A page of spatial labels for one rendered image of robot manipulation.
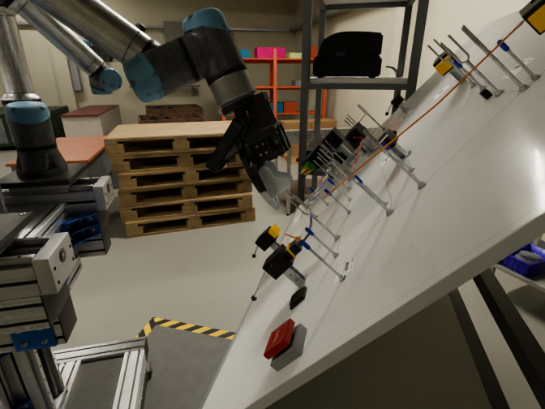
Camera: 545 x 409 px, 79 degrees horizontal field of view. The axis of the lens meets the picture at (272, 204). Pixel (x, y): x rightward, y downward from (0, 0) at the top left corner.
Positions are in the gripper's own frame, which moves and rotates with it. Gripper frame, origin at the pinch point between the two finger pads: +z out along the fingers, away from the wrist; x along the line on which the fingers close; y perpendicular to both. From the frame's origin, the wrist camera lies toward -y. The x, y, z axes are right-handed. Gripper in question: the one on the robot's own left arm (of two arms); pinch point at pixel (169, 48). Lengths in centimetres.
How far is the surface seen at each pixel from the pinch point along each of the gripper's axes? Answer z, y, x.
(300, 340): -37, 30, 128
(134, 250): 4, 174, -108
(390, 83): 70, 5, 65
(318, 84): 50, 9, 43
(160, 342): -20, 158, 12
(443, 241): -26, 10, 138
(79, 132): 56, 201, -578
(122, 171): 12, 113, -145
